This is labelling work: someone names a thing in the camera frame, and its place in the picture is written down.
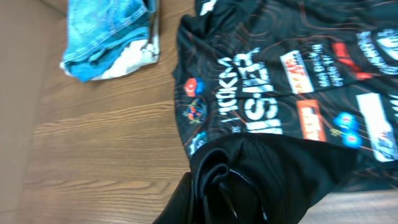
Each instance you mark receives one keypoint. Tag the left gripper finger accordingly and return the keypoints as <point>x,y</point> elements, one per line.
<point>179,209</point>

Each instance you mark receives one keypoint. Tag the black orange-patterned cycling jersey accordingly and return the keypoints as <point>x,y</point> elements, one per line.
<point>280,102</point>

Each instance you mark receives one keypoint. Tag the folded white cloth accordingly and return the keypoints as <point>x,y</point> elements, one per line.
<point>130,60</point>

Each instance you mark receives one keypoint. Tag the folded blue denim jeans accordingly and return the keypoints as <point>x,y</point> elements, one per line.
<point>105,34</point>

